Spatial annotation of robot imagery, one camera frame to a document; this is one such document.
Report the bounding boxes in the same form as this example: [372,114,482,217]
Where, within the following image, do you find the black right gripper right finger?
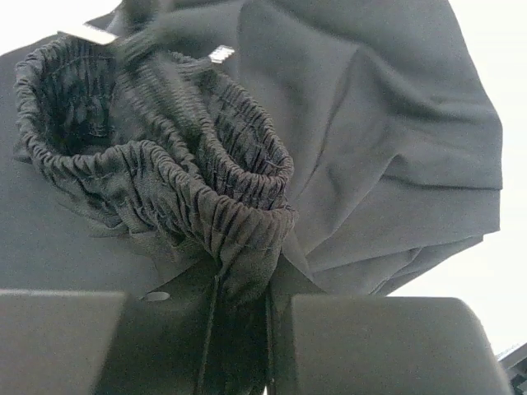
[267,258,512,395]

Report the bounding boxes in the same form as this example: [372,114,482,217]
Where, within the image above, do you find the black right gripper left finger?
[1,267,217,394]

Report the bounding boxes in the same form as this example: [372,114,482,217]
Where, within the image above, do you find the black trousers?
[1,1,502,394]

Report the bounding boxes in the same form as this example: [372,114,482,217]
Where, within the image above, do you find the aluminium table frame rail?
[497,343,527,395]

